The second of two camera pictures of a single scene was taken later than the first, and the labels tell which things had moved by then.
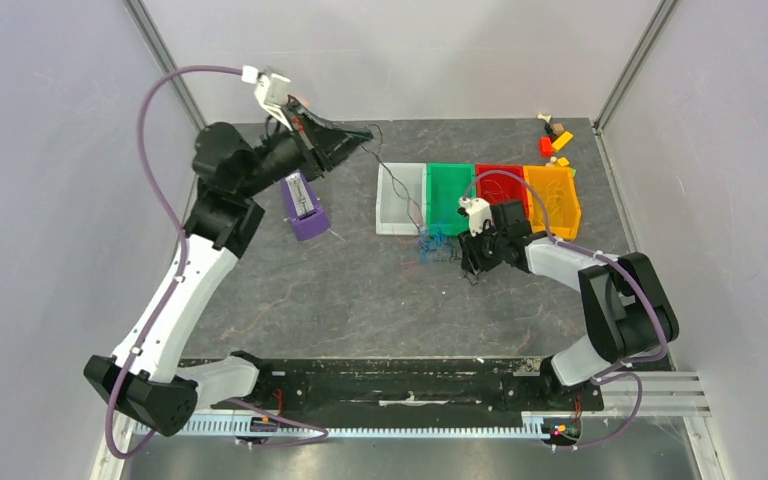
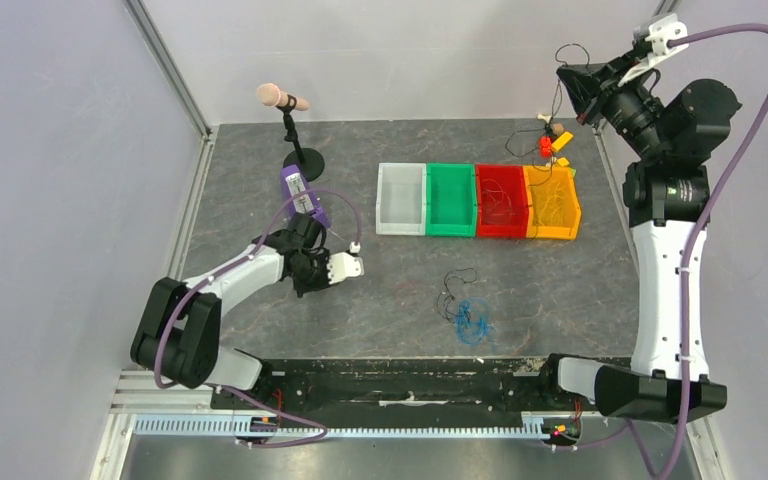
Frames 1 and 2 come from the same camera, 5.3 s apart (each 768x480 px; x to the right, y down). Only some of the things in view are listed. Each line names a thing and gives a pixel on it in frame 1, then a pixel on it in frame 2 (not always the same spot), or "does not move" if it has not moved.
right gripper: (483, 245) to (596, 97)
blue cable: (433, 247) to (472, 322)
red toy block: (546, 148) does not move
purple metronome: (307, 215) does not move
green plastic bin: (446, 184) does not move
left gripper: (324, 145) to (323, 281)
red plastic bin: (502, 183) does not move
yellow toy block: (562, 140) does not move
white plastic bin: (401, 198) does not move
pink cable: (489, 191) does not move
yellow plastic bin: (556, 184) does not move
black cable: (416, 207) to (555, 96)
